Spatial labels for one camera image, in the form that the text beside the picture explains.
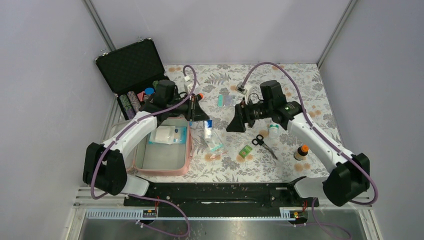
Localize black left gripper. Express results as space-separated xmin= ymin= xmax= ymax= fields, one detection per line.
xmin=167 ymin=93 xmax=210 ymax=122

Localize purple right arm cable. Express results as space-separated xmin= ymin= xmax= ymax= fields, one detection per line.
xmin=241 ymin=61 xmax=379 ymax=239

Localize small green box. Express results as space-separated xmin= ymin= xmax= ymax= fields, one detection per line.
xmin=238 ymin=144 xmax=253 ymax=159

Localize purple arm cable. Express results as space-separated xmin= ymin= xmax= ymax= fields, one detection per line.
xmin=90 ymin=64 xmax=198 ymax=239
xmin=241 ymin=61 xmax=379 ymax=239

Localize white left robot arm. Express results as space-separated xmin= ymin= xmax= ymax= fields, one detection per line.
xmin=82 ymin=79 xmax=209 ymax=206

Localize teal silver foil sachet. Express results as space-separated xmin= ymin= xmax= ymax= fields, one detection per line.
xmin=217 ymin=94 xmax=237 ymax=107

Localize black handled scissors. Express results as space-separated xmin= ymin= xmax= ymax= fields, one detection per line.
xmin=251 ymin=134 xmax=278 ymax=160

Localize plastic bag of band-aids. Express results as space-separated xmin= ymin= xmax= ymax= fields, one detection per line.
xmin=205 ymin=130 xmax=225 ymax=156

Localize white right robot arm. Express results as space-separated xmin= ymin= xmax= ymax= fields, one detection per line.
xmin=226 ymin=80 xmax=371 ymax=207

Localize black orange-tipped thermometer pen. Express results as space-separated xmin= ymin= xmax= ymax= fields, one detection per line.
xmin=196 ymin=93 xmax=204 ymax=101

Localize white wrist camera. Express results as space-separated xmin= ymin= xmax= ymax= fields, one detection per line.
xmin=184 ymin=75 xmax=198 ymax=95
xmin=236 ymin=84 xmax=253 ymax=99

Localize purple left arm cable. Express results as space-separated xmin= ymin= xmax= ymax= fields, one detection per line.
xmin=90 ymin=64 xmax=198 ymax=239

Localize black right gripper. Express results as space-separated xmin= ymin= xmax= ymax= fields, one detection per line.
xmin=226 ymin=97 xmax=273 ymax=133

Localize pink medicine kit bag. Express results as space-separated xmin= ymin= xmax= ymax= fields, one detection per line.
xmin=102 ymin=116 xmax=193 ymax=177

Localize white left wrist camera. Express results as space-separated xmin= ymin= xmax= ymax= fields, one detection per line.
xmin=184 ymin=75 xmax=198 ymax=95

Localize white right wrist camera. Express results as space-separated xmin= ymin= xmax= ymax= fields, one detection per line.
xmin=236 ymin=84 xmax=253 ymax=99

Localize brown bottle orange cap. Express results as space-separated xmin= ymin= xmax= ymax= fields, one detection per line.
xmin=293 ymin=144 xmax=309 ymax=161

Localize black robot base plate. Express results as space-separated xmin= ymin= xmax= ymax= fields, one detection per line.
xmin=146 ymin=182 xmax=320 ymax=218

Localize black poker chip case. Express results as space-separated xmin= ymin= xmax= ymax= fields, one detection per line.
xmin=94 ymin=38 xmax=169 ymax=120

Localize small white medicine bottle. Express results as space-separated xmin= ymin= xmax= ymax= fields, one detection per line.
xmin=268 ymin=123 xmax=280 ymax=139

